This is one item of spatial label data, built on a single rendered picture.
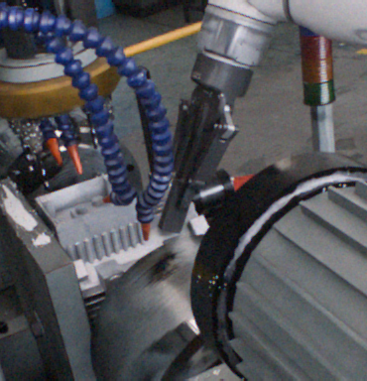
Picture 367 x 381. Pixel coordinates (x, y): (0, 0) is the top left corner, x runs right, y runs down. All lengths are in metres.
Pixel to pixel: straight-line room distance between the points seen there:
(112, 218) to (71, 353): 0.19
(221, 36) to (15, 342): 0.57
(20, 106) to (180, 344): 0.35
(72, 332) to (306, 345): 0.55
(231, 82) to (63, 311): 0.35
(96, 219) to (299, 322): 0.59
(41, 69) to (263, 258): 0.50
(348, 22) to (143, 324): 0.40
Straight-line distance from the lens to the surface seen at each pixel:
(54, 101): 0.94
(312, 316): 0.49
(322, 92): 1.57
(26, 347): 1.28
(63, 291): 0.96
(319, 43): 1.53
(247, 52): 1.01
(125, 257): 1.08
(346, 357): 0.46
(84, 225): 1.05
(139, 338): 0.82
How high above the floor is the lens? 1.61
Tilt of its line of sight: 30 degrees down
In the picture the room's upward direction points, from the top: 11 degrees counter-clockwise
